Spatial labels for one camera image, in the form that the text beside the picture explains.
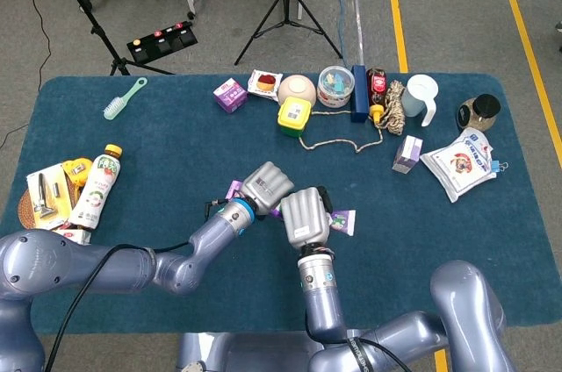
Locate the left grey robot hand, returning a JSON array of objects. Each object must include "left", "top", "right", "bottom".
[{"left": 240, "top": 161, "right": 295, "bottom": 217}]

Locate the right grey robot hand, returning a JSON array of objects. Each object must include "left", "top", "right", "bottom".
[{"left": 279, "top": 186, "right": 335, "bottom": 254}]

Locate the purple toothpaste carton box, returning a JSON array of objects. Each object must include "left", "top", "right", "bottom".
[{"left": 226, "top": 179, "right": 285, "bottom": 220}]

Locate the green yellow lidded container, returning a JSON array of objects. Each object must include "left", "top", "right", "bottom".
[{"left": 277, "top": 96, "right": 313, "bottom": 139}]

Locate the small purple tissue pack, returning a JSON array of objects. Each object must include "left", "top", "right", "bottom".
[{"left": 213, "top": 77, "right": 249, "bottom": 114}]

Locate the dark blue long box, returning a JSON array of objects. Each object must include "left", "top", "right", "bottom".
[{"left": 350, "top": 64, "right": 369, "bottom": 124}]

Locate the sauce bottle yellow nozzle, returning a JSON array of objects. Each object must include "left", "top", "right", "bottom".
[{"left": 366, "top": 67, "right": 388, "bottom": 128}]

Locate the drink bottle yellow cap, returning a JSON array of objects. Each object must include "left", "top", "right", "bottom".
[{"left": 68, "top": 144, "right": 124, "bottom": 231}]

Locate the white red small box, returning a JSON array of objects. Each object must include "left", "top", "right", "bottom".
[{"left": 52, "top": 225, "right": 92, "bottom": 246}]

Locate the blue felt table cover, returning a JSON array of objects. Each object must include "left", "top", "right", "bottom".
[{"left": 0, "top": 73, "right": 545, "bottom": 336}]

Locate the beige upturned bowl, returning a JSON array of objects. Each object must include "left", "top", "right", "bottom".
[{"left": 277, "top": 75, "right": 317, "bottom": 106}]

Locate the snack packet with red cake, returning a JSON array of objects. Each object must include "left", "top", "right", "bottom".
[{"left": 247, "top": 68, "right": 285, "bottom": 103}]

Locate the purple white milk carton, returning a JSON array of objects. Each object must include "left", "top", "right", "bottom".
[{"left": 392, "top": 134, "right": 424, "bottom": 175}]

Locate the clear jar of clips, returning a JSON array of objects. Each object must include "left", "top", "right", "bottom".
[{"left": 316, "top": 65, "right": 356, "bottom": 108}]

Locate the blue-grey robot torso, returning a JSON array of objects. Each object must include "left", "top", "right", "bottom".
[{"left": 175, "top": 330, "right": 352, "bottom": 372}]

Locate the white printed snack bag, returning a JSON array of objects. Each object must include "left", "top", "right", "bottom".
[{"left": 420, "top": 126, "right": 500, "bottom": 204}]

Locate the pale blue pitcher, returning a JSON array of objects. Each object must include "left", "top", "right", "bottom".
[{"left": 401, "top": 74, "right": 440, "bottom": 127}]

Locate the light green scrub brush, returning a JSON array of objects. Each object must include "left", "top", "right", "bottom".
[{"left": 102, "top": 76, "right": 149, "bottom": 121}]

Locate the black foot pedal board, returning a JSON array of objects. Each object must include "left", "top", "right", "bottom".
[{"left": 126, "top": 20, "right": 198, "bottom": 64}]

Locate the yellow tape measure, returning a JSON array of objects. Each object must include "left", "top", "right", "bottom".
[{"left": 61, "top": 156, "right": 94, "bottom": 193}]

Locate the blue binder clip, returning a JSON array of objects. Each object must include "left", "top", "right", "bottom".
[{"left": 489, "top": 146, "right": 509, "bottom": 174}]

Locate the glass jar black lid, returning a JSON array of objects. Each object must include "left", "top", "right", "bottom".
[{"left": 455, "top": 93, "right": 502, "bottom": 132}]

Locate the razor in card package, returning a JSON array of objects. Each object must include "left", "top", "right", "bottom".
[{"left": 25, "top": 163, "right": 74, "bottom": 231}]

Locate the brown woven coaster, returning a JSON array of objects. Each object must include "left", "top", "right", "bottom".
[{"left": 17, "top": 174, "right": 83, "bottom": 231}]

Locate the beige braided rope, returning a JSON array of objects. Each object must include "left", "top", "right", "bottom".
[{"left": 298, "top": 79, "right": 407, "bottom": 154}]

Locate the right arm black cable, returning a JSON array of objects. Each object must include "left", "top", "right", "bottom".
[{"left": 305, "top": 310, "right": 414, "bottom": 372}]

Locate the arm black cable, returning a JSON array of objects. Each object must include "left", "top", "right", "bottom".
[
  {"left": 43, "top": 199, "right": 229, "bottom": 372},
  {"left": 305, "top": 310, "right": 414, "bottom": 372}
]

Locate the blue floor cable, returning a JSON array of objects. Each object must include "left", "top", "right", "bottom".
[{"left": 315, "top": 0, "right": 352, "bottom": 68}]

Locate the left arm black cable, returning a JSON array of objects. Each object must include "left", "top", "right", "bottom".
[{"left": 43, "top": 199, "right": 229, "bottom": 372}]

